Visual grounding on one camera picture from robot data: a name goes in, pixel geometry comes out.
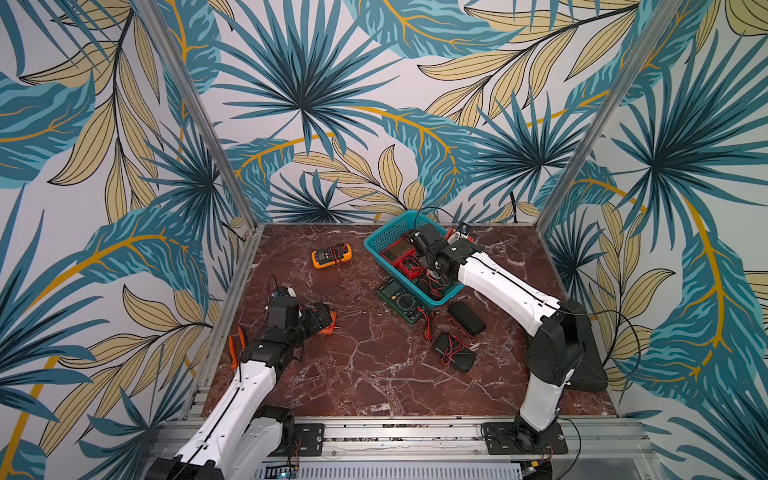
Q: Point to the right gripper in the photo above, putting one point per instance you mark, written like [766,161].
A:
[424,248]

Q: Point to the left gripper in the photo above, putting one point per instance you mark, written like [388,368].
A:
[302,313]

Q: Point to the green multimeter face down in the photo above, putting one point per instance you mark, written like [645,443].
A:
[431,286]

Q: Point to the orange multimeter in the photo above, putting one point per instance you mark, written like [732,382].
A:
[319,319]

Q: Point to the green black dial multimeter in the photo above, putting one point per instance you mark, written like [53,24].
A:
[403,303]

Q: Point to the yellow multimeter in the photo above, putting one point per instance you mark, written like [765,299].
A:
[333,255]

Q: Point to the small black multimeter with leads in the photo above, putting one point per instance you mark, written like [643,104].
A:
[451,351]

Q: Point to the red multimeter with display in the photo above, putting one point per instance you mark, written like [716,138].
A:
[410,266]

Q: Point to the large red multimeter taped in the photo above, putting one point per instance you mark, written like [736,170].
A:
[398,251]

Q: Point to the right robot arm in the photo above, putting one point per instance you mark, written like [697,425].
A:
[556,349]

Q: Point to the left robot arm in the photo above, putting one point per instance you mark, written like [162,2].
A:
[241,432]

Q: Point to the teal plastic basket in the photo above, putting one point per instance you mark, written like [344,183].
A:
[402,225]

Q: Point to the black multimeter under basket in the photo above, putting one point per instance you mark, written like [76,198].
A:
[469,322]

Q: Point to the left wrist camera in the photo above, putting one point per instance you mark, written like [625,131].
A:
[283,291]

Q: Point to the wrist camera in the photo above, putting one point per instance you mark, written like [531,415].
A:
[283,291]
[462,231]

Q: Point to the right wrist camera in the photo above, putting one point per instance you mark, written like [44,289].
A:
[462,231]

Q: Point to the orange handled pliers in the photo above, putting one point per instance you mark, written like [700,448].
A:
[236,345]

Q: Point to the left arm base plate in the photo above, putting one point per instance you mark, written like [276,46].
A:
[303,439]

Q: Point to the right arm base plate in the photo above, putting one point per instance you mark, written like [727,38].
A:
[514,438]

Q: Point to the right aluminium corner post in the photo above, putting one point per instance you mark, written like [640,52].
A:
[637,57]

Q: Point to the aluminium corner post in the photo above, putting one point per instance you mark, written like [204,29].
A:
[164,42]
[637,57]

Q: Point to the aluminium front rail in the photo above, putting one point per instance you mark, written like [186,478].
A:
[451,447]

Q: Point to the left aluminium corner post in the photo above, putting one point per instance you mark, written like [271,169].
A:
[164,42]

